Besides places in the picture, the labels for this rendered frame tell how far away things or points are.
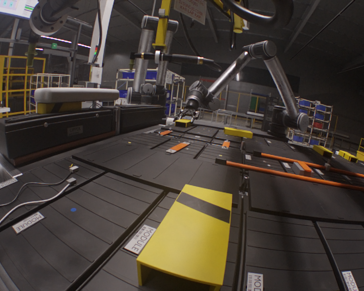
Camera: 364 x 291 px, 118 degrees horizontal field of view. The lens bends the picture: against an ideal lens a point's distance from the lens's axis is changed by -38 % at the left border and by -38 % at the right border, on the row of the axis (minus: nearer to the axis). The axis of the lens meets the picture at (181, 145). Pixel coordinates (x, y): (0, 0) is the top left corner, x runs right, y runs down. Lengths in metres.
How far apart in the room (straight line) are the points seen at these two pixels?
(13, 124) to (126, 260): 0.41
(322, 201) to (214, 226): 0.31
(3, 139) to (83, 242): 0.37
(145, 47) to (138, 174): 1.68
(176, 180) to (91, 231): 0.20
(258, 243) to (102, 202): 0.24
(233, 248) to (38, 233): 0.25
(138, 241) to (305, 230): 0.26
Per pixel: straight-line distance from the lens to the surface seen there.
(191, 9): 1.41
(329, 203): 0.46
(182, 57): 1.07
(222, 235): 0.18
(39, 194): 0.34
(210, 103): 1.34
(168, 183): 0.34
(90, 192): 0.32
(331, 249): 0.32
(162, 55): 1.08
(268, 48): 1.62
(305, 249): 0.29
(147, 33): 1.92
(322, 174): 0.70
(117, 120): 0.76
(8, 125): 0.49
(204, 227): 0.19
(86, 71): 3.20
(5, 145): 0.52
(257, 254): 0.24
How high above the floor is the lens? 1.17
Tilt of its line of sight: 15 degrees down
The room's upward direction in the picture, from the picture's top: 7 degrees clockwise
